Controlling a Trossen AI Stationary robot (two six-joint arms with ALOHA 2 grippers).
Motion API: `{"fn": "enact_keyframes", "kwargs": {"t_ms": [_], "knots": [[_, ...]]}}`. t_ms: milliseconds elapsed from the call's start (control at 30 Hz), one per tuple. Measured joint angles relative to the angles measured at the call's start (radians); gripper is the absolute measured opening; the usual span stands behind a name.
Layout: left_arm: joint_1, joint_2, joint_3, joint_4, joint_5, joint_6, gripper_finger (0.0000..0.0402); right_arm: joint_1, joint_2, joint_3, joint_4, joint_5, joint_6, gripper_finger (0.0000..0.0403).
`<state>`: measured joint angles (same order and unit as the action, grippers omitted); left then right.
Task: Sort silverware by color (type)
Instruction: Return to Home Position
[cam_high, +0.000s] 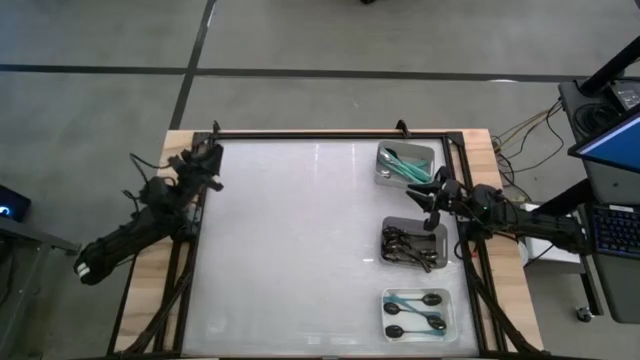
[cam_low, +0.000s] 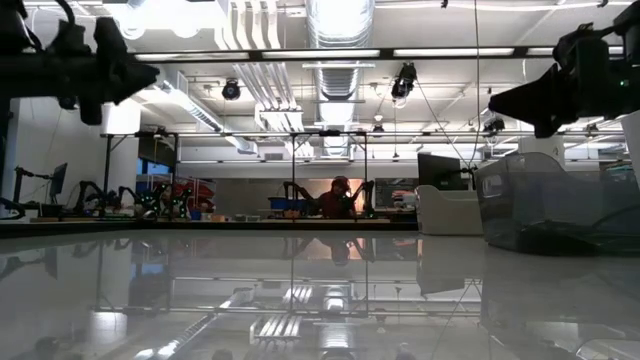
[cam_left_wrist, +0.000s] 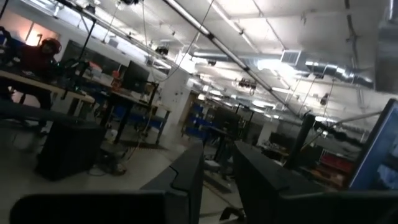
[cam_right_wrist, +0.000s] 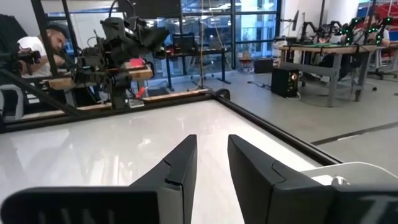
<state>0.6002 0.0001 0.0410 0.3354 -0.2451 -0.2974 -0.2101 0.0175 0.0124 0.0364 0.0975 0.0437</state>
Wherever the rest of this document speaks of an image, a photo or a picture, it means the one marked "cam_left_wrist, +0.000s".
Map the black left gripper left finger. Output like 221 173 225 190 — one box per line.
141 142 205 224

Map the black cabinet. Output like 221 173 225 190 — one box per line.
34 120 106 182

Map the person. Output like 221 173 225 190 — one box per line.
18 37 63 80

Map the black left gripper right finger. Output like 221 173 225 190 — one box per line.
233 141 324 224

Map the black computer monitor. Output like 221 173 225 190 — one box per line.
122 60 151 93

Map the black monitor pole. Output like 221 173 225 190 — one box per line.
284 113 317 171

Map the blue-screen computer monitor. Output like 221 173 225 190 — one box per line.
347 98 398 192

